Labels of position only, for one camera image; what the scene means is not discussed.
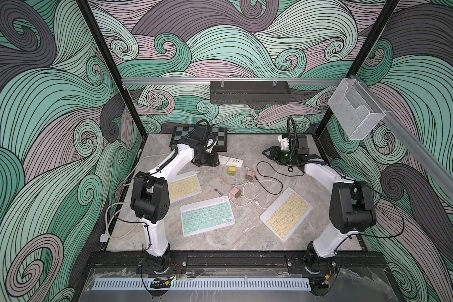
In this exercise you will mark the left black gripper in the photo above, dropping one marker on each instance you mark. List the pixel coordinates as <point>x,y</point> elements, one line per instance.
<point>213,156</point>

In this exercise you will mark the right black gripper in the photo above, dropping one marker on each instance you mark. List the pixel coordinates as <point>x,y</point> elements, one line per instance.
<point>277,154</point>

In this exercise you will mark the white power strip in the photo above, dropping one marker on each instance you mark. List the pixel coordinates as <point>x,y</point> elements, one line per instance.
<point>230,161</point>

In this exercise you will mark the pink charger adapter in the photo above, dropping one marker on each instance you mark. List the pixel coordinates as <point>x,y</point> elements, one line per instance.
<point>235,192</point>
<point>250,175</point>

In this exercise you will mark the yellow charger adapter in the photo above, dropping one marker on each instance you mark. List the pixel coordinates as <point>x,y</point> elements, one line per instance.
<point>231,171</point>

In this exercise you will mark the yellow keyboard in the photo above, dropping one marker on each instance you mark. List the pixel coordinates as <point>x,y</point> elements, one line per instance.
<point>184,186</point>
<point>286,213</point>

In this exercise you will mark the green wireless keyboard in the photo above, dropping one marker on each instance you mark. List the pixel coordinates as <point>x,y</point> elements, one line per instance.
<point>205,216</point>

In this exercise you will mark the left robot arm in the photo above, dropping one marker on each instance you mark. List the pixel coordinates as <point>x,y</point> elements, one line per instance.
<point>150,195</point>

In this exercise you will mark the black chessboard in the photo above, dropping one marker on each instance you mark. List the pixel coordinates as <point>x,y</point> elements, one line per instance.
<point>220,134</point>

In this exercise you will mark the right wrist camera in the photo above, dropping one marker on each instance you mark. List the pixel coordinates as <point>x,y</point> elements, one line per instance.
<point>284,142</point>

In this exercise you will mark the black wall tray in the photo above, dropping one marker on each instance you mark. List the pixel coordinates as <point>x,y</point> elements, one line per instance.
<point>250,92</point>

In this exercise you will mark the clear plastic wall bin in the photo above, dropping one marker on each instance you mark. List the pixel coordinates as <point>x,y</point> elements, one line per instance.
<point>355,108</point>

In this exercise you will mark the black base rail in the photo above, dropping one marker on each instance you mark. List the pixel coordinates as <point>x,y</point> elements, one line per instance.
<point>183,262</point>

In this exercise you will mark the white slotted cable duct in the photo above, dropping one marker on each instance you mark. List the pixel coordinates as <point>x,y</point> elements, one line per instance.
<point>203,284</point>

